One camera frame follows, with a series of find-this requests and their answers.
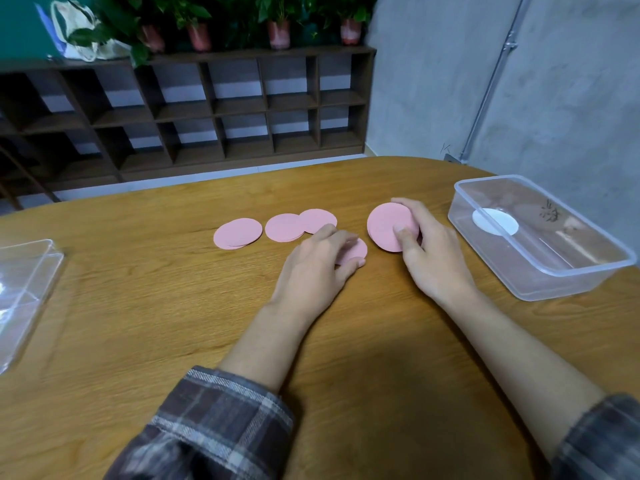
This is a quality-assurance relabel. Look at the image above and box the blue bottle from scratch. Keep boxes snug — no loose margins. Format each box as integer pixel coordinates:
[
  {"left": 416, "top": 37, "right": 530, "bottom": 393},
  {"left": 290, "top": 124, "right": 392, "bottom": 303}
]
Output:
[{"left": 35, "top": 3, "right": 66, "bottom": 58}]

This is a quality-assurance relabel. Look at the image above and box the person's right hand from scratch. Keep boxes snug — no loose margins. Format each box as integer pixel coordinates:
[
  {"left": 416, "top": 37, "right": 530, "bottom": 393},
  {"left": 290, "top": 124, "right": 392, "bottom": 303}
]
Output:
[{"left": 391, "top": 197, "right": 479, "bottom": 308}]

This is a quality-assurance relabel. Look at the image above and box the translucent plastic tub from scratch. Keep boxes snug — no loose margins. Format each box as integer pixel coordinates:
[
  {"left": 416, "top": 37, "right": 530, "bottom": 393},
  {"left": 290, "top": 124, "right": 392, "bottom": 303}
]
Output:
[{"left": 447, "top": 174, "right": 639, "bottom": 302}]

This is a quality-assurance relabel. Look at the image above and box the grey wall pipe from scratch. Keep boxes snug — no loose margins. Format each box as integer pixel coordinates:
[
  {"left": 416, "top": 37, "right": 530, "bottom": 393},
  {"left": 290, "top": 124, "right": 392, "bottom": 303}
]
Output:
[{"left": 457, "top": 0, "right": 531, "bottom": 165}]

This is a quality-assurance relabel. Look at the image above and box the white disc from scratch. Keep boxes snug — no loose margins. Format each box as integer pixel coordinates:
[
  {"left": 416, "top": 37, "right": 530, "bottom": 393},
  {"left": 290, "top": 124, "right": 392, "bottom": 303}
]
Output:
[{"left": 471, "top": 207, "right": 520, "bottom": 237}]

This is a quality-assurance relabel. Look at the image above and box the dark wooden cubby shelf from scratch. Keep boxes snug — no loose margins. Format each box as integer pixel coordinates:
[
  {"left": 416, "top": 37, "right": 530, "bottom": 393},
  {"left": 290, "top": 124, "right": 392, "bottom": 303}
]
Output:
[{"left": 0, "top": 44, "right": 377, "bottom": 198}]

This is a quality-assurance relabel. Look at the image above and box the neat pink paper circle stack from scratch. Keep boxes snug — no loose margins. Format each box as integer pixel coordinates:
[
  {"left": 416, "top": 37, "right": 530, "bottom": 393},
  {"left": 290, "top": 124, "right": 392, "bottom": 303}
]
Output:
[{"left": 366, "top": 202, "right": 421, "bottom": 253}]

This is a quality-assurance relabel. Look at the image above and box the clear divided tray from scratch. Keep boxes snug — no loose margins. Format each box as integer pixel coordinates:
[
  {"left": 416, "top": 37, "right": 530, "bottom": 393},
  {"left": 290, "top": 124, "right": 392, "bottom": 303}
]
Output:
[{"left": 0, "top": 238, "right": 65, "bottom": 375}]

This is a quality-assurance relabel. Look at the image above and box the person's right forearm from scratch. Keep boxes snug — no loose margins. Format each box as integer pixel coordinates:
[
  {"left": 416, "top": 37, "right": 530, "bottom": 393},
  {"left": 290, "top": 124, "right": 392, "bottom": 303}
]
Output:
[{"left": 447, "top": 287, "right": 640, "bottom": 480}]

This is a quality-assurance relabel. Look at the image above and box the person's left forearm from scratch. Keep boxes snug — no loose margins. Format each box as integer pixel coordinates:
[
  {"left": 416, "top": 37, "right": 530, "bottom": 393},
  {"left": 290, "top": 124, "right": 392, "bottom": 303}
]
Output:
[{"left": 102, "top": 302, "right": 316, "bottom": 480}]

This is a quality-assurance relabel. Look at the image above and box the white tote bag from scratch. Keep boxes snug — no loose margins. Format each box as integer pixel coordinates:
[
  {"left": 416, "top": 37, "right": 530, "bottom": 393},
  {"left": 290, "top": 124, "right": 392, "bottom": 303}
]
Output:
[{"left": 49, "top": 0, "right": 132, "bottom": 62}]

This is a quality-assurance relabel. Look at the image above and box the pile of round paper discs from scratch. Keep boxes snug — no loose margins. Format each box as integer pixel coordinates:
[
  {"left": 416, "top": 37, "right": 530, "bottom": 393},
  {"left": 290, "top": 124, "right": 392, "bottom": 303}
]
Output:
[{"left": 213, "top": 208, "right": 339, "bottom": 251}]

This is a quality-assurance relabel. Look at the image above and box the person's left hand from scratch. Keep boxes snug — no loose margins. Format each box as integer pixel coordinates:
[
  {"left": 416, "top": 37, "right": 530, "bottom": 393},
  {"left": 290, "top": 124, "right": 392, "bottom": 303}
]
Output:
[{"left": 269, "top": 223, "right": 367, "bottom": 325}]

